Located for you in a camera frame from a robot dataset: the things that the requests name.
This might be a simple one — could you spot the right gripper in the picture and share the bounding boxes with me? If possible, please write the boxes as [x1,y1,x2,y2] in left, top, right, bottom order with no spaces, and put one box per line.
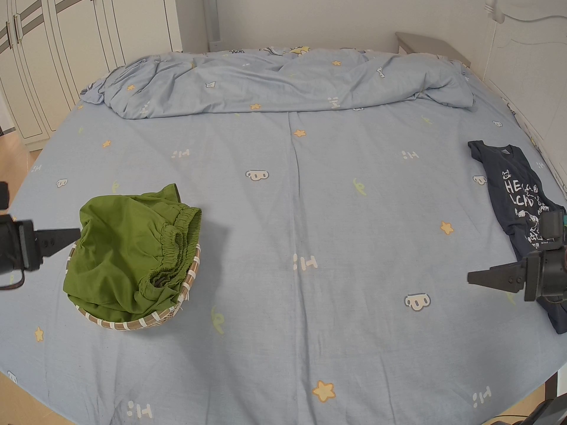
[525,247,567,303]

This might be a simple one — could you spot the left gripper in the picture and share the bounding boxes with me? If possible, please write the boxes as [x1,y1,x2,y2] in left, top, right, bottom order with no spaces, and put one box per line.
[0,214,43,275]

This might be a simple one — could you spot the green shorts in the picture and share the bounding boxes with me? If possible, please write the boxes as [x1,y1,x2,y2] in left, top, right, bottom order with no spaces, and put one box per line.
[63,183,203,322]

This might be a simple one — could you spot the round woven basket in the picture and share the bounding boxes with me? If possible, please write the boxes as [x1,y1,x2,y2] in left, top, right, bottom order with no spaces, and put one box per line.
[66,237,202,332]

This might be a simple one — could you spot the bed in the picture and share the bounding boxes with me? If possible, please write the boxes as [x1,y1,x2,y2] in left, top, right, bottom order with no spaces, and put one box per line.
[0,0,567,425]

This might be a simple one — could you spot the dark blue T-shirt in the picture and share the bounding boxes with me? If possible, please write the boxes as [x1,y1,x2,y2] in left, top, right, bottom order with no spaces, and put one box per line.
[468,140,567,335]

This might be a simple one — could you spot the white wardrobe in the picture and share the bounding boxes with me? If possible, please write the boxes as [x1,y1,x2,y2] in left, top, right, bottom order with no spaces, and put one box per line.
[0,0,183,151]

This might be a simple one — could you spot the grey bedside table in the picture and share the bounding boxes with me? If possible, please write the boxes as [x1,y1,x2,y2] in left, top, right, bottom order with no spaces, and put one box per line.
[395,32,471,67]

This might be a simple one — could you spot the pale blue quilt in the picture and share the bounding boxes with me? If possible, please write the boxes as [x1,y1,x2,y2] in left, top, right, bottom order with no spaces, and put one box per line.
[80,46,475,119]

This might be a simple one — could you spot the black cable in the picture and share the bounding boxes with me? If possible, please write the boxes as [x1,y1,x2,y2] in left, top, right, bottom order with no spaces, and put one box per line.
[0,267,25,291]

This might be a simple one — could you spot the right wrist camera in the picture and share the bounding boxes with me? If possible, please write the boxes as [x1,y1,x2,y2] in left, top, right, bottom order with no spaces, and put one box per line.
[540,211,567,249]

